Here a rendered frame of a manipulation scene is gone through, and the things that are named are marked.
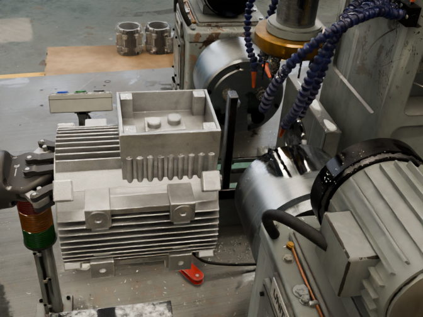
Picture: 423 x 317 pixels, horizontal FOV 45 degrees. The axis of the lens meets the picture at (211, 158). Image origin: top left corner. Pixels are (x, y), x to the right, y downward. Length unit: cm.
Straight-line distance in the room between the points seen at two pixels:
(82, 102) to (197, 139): 87
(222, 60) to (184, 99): 81
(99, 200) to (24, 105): 140
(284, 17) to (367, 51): 24
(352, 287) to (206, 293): 61
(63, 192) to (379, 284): 39
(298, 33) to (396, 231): 61
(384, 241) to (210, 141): 25
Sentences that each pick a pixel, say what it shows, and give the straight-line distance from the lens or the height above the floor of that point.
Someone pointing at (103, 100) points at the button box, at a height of 106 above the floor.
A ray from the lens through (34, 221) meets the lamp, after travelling 100.
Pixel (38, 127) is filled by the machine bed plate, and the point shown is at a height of 80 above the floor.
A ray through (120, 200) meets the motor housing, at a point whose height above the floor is 136.
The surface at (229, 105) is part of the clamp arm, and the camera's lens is 109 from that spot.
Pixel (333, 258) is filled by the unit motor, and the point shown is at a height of 128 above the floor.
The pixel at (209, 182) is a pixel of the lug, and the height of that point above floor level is 138.
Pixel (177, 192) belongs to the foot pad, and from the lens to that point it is 62.
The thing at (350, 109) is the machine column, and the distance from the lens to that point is 136.
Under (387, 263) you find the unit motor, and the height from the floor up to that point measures 132.
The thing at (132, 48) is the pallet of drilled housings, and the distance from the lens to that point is 388.
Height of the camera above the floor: 177
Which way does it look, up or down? 36 degrees down
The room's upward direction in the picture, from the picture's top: 4 degrees clockwise
